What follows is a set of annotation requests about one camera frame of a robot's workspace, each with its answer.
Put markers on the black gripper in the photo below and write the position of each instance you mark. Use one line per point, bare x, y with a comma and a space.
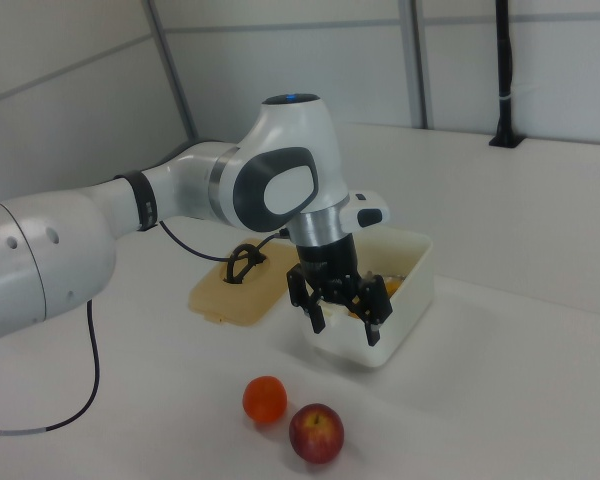
327, 262

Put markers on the orange toy fruit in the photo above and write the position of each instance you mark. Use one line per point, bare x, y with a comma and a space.
265, 400

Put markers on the red toy apple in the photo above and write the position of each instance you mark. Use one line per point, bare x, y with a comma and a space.
316, 434

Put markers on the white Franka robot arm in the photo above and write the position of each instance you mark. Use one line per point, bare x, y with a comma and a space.
65, 235

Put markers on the white plastic container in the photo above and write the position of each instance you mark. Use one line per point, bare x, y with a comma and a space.
405, 320

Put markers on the tan plastic container lid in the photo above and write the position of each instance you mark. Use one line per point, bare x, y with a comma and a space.
240, 302

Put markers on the yellow toy item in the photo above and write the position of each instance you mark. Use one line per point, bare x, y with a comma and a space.
395, 286

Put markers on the grey partition post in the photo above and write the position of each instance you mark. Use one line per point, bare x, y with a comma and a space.
414, 65
172, 70

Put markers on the black camera pole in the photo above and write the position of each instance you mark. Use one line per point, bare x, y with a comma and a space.
505, 75

